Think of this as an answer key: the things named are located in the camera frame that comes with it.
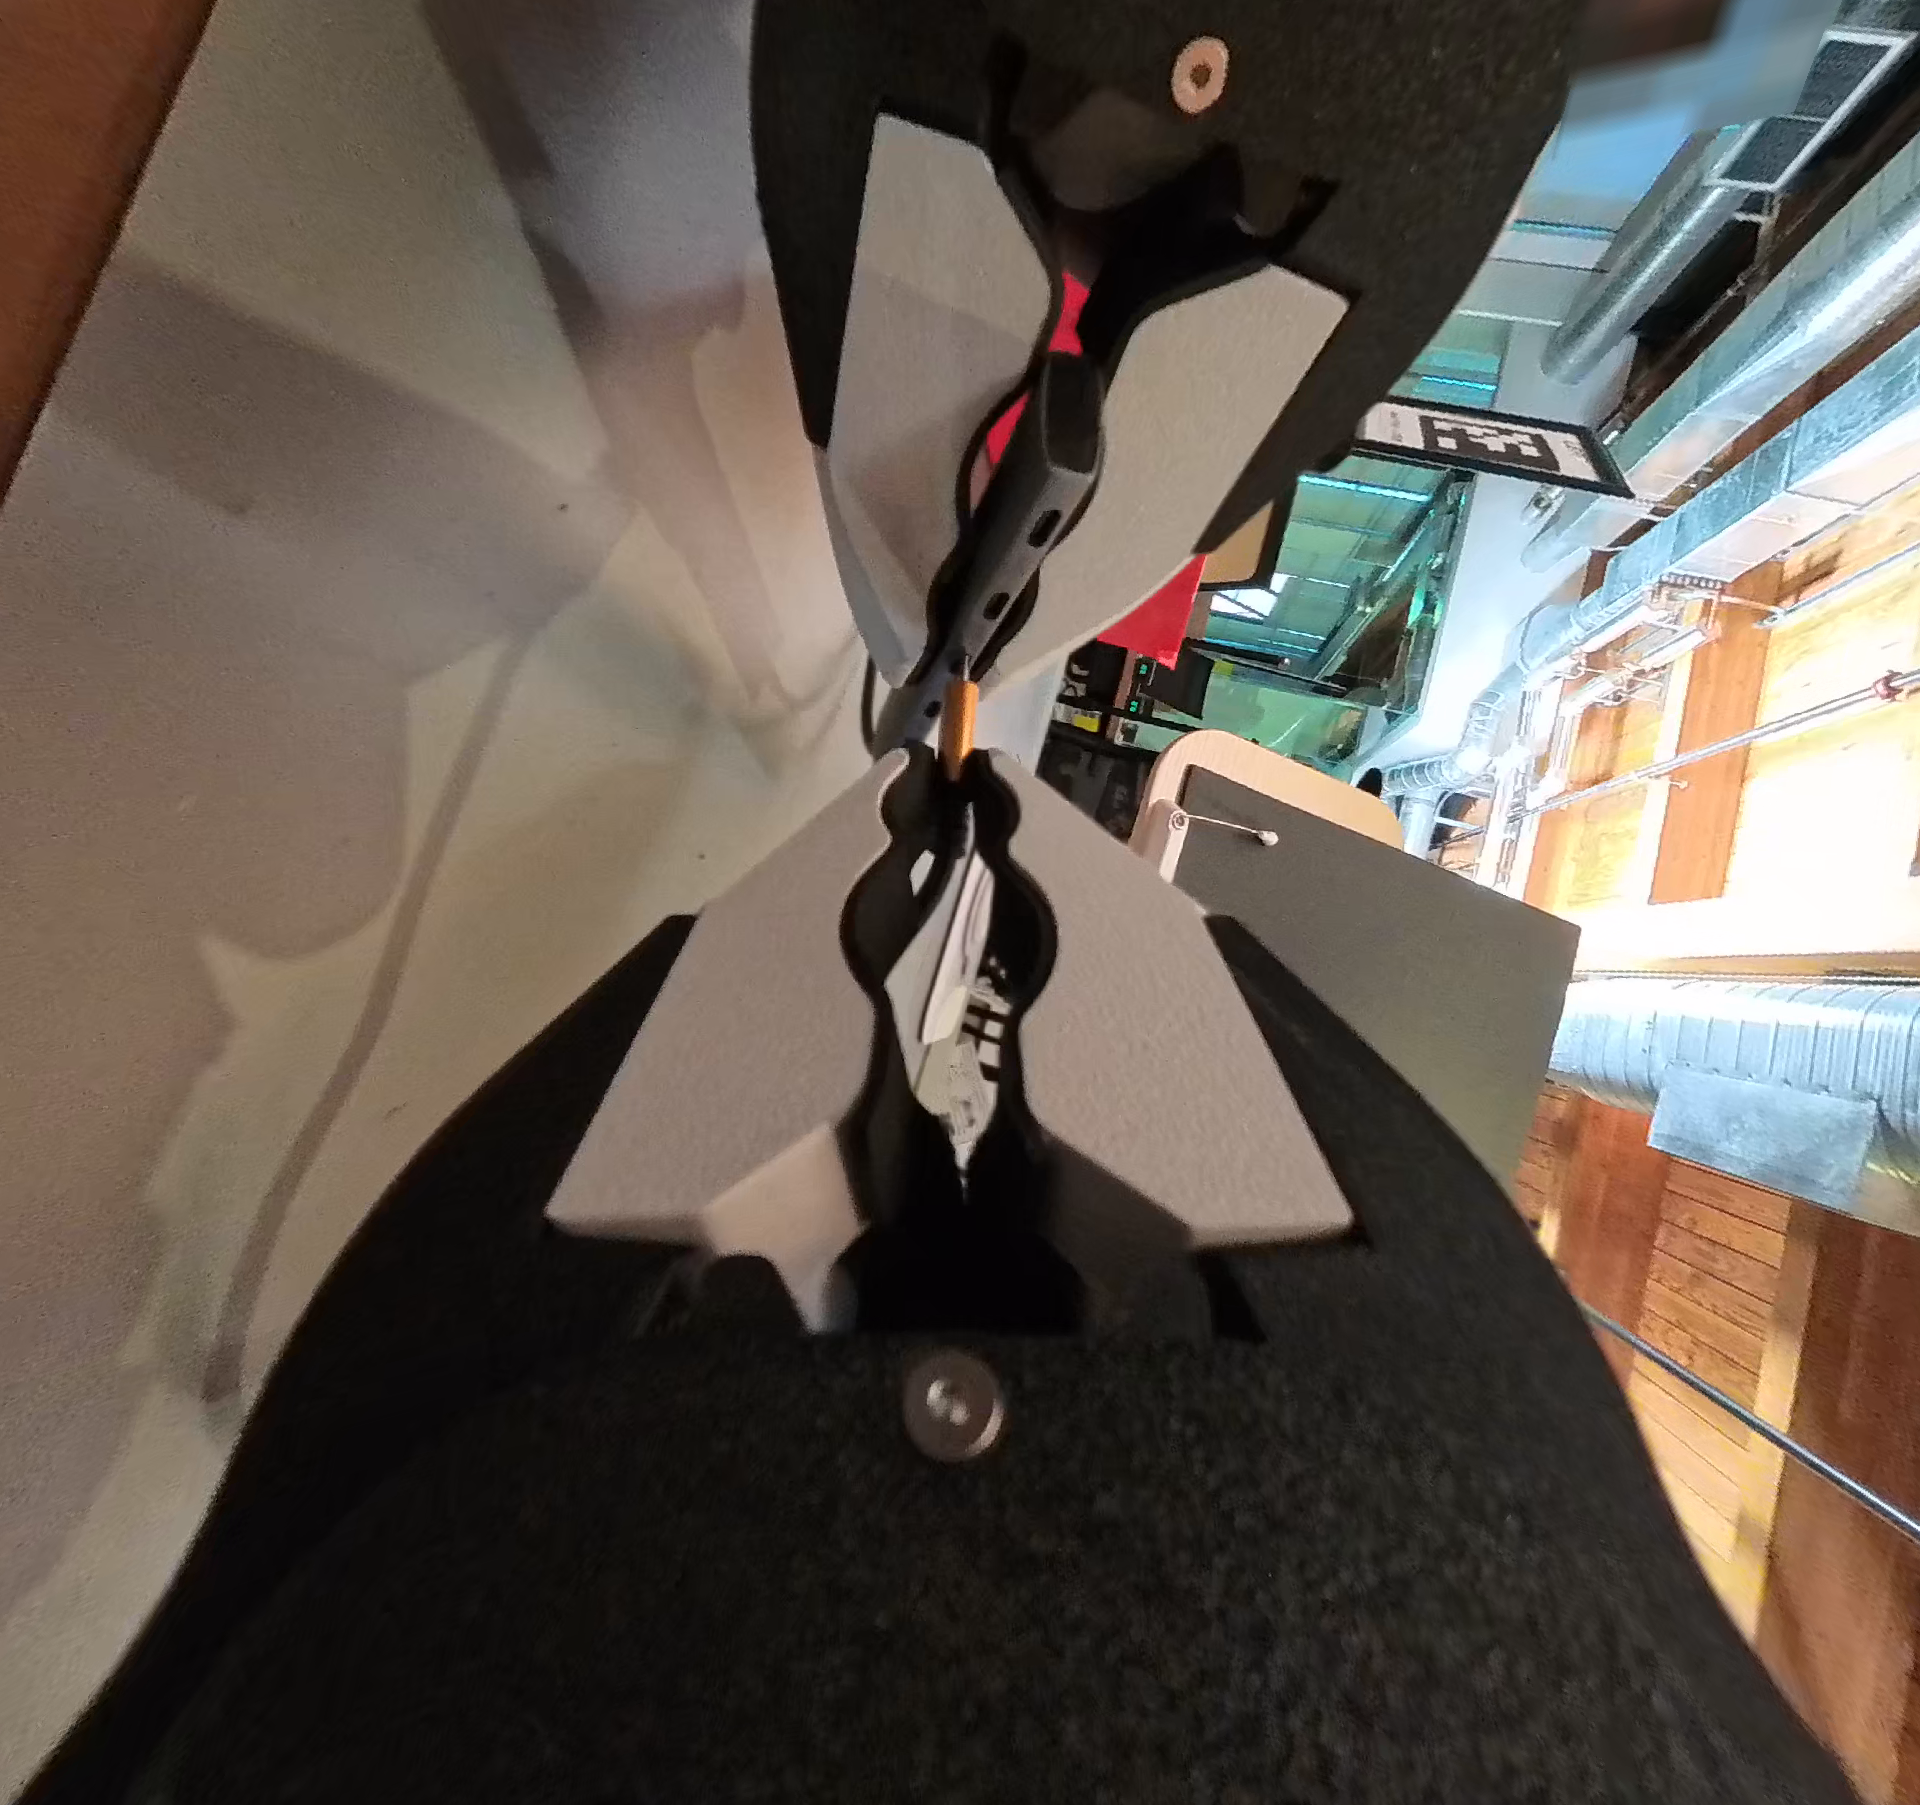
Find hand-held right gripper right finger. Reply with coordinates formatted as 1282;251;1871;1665
975;747;1367;1330

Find silver air duct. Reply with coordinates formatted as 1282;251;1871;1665
1548;972;1920;1214

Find grey desk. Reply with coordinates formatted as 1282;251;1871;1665
0;0;1052;1657

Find dark USB hub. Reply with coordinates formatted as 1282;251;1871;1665
932;354;1108;686

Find red storage bin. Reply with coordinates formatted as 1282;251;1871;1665
1035;268;1209;671

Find black white tag sign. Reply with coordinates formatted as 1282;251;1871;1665
1354;395;1636;500

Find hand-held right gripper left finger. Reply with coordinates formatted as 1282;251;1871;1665
542;747;938;1333

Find black cable orange plugs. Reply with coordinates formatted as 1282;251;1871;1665
859;658;983;907

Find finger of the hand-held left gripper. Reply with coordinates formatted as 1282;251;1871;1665
981;257;1354;686
814;113;1054;693

